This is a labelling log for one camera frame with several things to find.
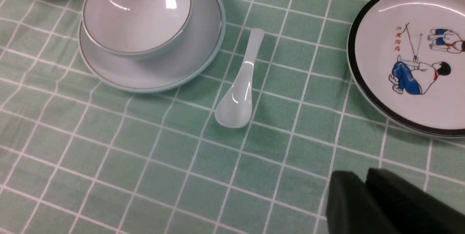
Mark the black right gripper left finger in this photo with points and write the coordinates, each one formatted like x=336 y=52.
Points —
x=351 y=209

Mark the green checkered tablecloth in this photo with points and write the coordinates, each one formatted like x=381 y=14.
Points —
x=79 y=156

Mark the pale blue round plate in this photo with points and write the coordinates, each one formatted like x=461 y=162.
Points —
x=176 y=66

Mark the white plate cartoon print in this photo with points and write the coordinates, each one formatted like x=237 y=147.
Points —
x=407 y=59

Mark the pale blue shallow bowl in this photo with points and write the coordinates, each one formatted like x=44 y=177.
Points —
x=136 y=28

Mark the plain white ceramic spoon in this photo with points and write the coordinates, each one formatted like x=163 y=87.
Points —
x=235 y=109

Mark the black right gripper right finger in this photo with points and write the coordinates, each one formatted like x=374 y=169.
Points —
x=410 y=209

